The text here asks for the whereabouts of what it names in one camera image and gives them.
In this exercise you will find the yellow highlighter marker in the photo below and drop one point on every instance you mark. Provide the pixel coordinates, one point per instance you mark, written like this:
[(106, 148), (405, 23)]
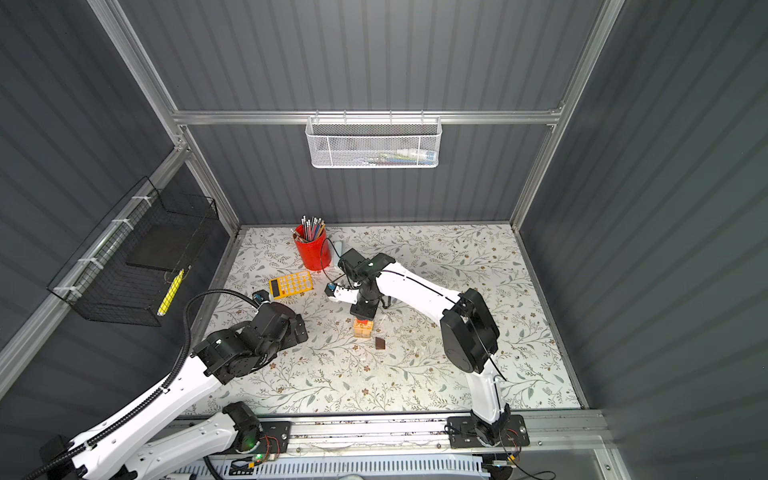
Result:
[(167, 300)]

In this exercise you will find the white wire wall basket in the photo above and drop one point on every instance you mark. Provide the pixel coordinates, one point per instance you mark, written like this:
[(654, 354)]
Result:
[(338, 145)]

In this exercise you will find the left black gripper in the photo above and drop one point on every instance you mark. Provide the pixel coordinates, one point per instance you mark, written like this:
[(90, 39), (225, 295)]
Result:
[(293, 337)]

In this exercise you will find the red pencil cup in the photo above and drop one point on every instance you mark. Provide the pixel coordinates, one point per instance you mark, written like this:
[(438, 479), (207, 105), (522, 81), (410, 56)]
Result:
[(315, 253)]

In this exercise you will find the pencils bundle in cup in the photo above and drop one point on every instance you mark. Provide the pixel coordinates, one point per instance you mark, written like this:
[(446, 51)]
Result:
[(309, 230)]

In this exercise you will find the black wire side basket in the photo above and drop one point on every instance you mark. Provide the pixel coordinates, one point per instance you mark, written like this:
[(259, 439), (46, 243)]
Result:
[(124, 275)]

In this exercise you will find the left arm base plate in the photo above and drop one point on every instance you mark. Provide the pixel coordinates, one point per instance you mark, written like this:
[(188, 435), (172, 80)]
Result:
[(268, 438)]

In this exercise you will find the markers in white basket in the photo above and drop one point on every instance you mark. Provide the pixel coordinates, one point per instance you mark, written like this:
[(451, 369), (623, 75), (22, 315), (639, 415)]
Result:
[(401, 157)]

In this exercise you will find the picture domino block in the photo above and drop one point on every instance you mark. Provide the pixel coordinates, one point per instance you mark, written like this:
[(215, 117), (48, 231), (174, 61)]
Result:
[(361, 332)]

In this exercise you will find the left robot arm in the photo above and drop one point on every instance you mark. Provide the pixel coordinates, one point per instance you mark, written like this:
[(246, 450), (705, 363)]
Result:
[(126, 445)]

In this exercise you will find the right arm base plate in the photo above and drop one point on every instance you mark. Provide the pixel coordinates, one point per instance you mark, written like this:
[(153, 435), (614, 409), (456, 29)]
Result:
[(467, 431)]

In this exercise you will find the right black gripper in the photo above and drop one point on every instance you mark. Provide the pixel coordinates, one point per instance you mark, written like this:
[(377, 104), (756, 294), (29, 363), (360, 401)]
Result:
[(358, 311)]

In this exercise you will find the yellow calculator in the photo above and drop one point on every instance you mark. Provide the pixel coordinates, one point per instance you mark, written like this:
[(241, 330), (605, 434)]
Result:
[(291, 284)]

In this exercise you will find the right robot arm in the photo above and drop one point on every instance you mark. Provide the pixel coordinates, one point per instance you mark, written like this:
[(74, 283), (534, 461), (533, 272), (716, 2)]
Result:
[(468, 330)]

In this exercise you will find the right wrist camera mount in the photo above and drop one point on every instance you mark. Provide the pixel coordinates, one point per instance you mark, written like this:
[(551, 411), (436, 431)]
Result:
[(338, 293)]

